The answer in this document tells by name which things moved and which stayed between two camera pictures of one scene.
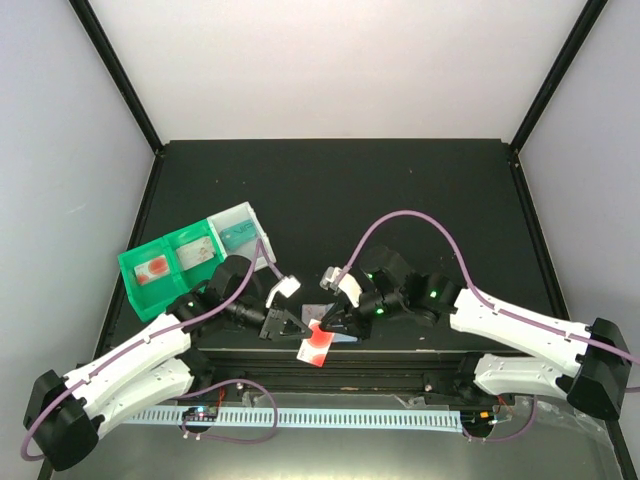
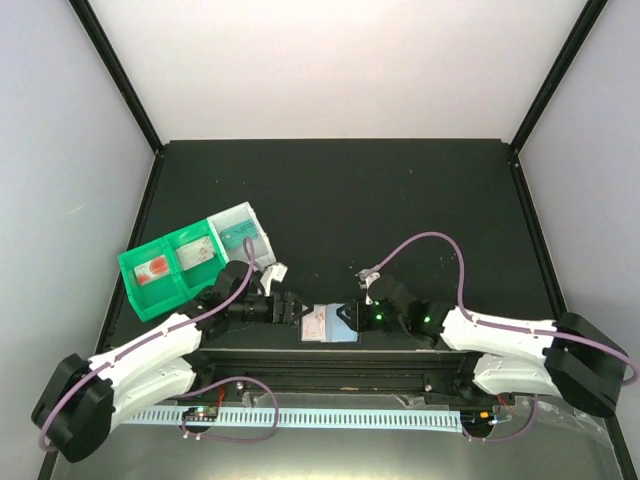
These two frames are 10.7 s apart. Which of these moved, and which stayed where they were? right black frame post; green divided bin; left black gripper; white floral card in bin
Moved: left black gripper
Stayed: right black frame post; green divided bin; white floral card in bin
